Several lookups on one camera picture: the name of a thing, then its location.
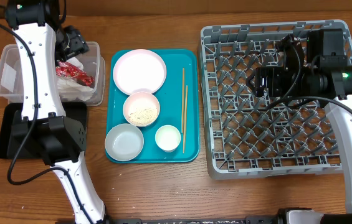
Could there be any red white wrapper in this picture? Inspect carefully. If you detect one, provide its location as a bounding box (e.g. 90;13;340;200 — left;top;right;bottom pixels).
55;61;95;86

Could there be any pink rice bowl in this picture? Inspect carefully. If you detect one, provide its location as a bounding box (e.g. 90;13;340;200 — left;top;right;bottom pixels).
123;91;160;127

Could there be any grey shallow bowl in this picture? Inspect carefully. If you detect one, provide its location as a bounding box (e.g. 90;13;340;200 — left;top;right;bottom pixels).
105;123;144;162

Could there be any small white cup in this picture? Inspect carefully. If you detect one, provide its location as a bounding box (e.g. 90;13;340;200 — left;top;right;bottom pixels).
155;125;181;152

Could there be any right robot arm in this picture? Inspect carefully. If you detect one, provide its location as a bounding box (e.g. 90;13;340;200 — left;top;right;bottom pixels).
246;29;352;223

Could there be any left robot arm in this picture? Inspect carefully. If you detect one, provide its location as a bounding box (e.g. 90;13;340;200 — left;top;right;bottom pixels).
5;1;109;223

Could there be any clear plastic waste bin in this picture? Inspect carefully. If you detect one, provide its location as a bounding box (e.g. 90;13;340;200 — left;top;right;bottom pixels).
0;42;105;106

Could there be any grey dishwasher rack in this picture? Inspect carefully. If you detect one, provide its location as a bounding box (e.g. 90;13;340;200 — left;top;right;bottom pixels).
199;19;352;180

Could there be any black rectangular tray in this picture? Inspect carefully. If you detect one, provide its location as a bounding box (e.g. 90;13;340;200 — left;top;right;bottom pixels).
0;102;88;159

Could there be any large white plate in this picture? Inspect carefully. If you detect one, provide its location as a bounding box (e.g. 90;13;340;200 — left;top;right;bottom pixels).
113;49;167;95

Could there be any short wooden chopstick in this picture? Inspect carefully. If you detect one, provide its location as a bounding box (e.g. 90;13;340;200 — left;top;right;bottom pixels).
183;85;188;154

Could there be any teal serving tray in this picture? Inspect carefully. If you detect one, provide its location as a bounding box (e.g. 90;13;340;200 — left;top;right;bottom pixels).
105;48;201;164

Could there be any long wooden chopstick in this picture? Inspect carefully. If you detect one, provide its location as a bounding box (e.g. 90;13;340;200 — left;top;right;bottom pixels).
181;68;185;133

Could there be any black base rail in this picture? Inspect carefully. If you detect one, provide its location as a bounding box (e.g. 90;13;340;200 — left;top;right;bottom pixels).
98;215;286;224

